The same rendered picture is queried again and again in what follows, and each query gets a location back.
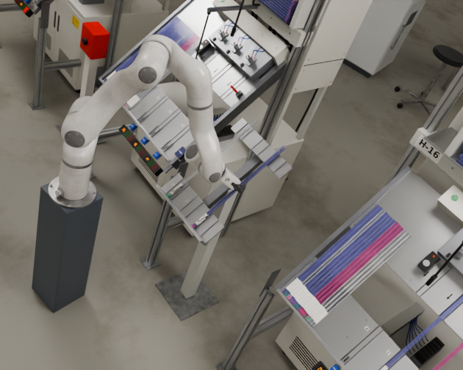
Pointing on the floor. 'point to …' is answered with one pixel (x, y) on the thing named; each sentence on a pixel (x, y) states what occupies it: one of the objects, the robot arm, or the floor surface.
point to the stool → (448, 56)
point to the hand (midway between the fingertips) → (239, 186)
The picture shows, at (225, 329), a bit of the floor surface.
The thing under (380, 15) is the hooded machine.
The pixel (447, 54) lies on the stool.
